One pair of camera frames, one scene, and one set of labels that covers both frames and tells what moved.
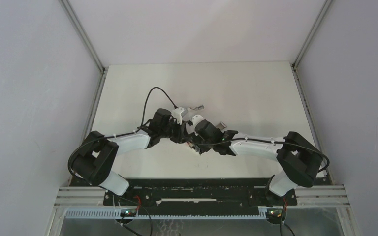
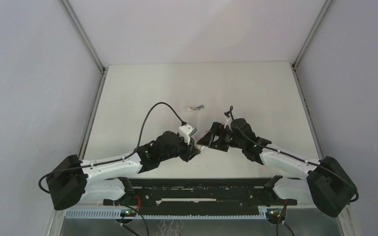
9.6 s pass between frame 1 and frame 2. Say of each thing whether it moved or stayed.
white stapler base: stayed
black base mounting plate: stayed
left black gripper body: moved
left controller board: stayed
